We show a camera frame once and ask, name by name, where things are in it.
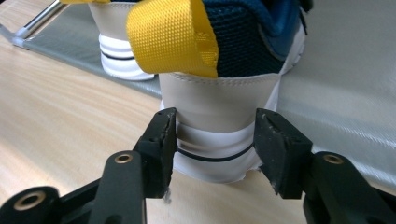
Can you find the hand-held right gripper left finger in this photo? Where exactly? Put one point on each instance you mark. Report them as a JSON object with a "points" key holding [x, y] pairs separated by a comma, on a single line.
{"points": [[158, 155]]}

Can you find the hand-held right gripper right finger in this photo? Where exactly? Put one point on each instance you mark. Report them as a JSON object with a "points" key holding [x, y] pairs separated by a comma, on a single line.
{"points": [[283, 155]]}

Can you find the navy and beige sneaker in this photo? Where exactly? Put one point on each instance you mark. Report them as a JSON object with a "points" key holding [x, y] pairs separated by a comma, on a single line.
{"points": [[116, 53], [218, 99]]}

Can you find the metal shoe rack grey shelves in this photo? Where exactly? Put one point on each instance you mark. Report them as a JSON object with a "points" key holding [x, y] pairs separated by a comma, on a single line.
{"points": [[342, 93]]}

